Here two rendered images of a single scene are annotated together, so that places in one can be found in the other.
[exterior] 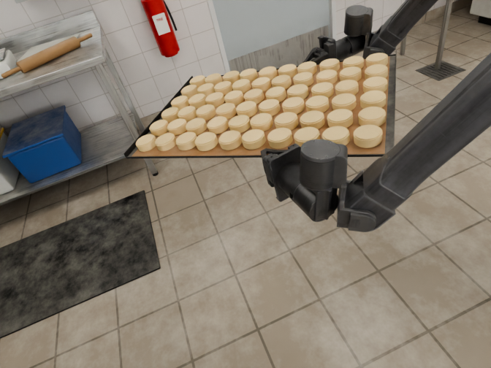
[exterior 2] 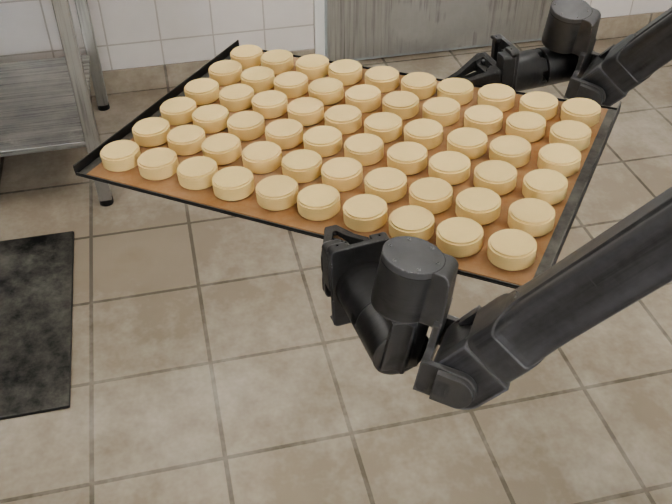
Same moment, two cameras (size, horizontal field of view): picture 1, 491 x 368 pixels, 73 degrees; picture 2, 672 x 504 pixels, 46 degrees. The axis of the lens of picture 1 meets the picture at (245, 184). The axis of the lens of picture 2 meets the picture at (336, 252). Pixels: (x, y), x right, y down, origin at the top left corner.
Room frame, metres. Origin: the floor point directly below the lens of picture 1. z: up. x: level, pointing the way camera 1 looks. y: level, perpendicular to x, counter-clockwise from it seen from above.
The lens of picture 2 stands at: (-0.15, -0.02, 1.55)
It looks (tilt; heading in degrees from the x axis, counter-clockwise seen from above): 40 degrees down; 357
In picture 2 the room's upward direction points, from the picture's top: straight up
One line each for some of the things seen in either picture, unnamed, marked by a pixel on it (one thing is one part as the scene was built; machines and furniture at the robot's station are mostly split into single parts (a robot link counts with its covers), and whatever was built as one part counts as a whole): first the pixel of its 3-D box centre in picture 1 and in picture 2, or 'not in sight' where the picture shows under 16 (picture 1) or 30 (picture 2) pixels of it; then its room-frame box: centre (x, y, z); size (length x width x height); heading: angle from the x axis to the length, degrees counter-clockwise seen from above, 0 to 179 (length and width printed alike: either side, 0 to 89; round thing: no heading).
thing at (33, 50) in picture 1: (50, 47); not in sight; (2.38, 0.97, 0.89); 0.34 x 0.26 x 0.01; 89
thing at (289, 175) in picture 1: (295, 180); (368, 295); (0.43, -0.09, 1.00); 0.07 x 0.07 x 0.10; 16
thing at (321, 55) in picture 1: (314, 66); (472, 86); (0.88, -0.28, 0.98); 0.09 x 0.07 x 0.07; 106
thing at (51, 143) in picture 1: (47, 143); not in sight; (2.16, 1.25, 0.36); 0.46 x 0.38 x 0.26; 12
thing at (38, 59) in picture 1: (50, 54); not in sight; (2.11, 0.88, 0.91); 0.56 x 0.06 x 0.06; 129
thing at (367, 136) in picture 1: (367, 136); (511, 249); (0.47, -0.24, 1.01); 0.05 x 0.05 x 0.02
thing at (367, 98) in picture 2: (261, 84); (363, 98); (0.83, -0.11, 1.00); 0.05 x 0.05 x 0.02
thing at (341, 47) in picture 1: (335, 52); (516, 71); (0.90, -0.35, 1.00); 0.07 x 0.07 x 0.10; 16
